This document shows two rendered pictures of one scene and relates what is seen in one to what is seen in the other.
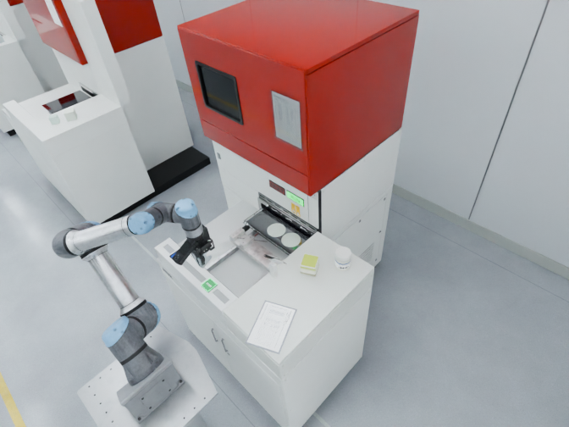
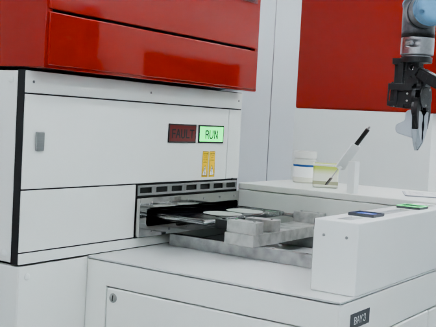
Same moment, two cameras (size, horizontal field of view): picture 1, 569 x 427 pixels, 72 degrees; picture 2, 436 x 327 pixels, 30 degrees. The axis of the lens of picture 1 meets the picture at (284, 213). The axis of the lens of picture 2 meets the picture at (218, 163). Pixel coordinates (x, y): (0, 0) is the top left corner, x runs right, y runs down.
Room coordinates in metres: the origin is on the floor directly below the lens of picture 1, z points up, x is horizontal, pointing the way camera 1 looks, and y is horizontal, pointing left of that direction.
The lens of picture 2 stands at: (1.99, 2.07, 1.14)
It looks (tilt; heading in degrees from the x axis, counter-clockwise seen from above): 3 degrees down; 255
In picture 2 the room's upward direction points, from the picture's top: 3 degrees clockwise
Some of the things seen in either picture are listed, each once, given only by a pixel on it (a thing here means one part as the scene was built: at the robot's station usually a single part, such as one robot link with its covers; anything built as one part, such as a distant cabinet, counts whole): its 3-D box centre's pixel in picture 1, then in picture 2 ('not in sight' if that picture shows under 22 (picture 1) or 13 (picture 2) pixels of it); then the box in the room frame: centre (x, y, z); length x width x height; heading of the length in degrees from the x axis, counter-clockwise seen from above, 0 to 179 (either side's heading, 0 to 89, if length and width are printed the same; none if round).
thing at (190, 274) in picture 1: (196, 280); (389, 243); (1.17, 0.46, 0.89); 0.55 x 0.09 x 0.14; 41
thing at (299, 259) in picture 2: (238, 246); (256, 252); (1.41, 0.27, 0.84); 0.50 x 0.02 x 0.03; 131
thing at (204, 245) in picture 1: (199, 241); (411, 84); (1.09, 0.36, 1.25); 0.09 x 0.08 x 0.12; 131
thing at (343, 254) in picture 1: (343, 258); (304, 167); (1.11, -0.24, 1.01); 0.07 x 0.07 x 0.10
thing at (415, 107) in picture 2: not in sight; (416, 109); (1.09, 0.39, 1.19); 0.05 x 0.02 x 0.09; 41
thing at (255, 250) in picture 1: (257, 252); (278, 233); (1.33, 0.16, 0.87); 0.36 x 0.08 x 0.03; 41
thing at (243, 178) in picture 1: (263, 187); (146, 165); (1.66, 0.10, 1.02); 0.82 x 0.03 x 0.40; 41
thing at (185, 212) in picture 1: (187, 213); (419, 13); (1.09, 0.37, 1.41); 0.09 x 0.08 x 0.11; 74
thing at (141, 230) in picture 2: (285, 220); (191, 211); (1.51, -0.01, 0.89); 0.44 x 0.02 x 0.10; 41
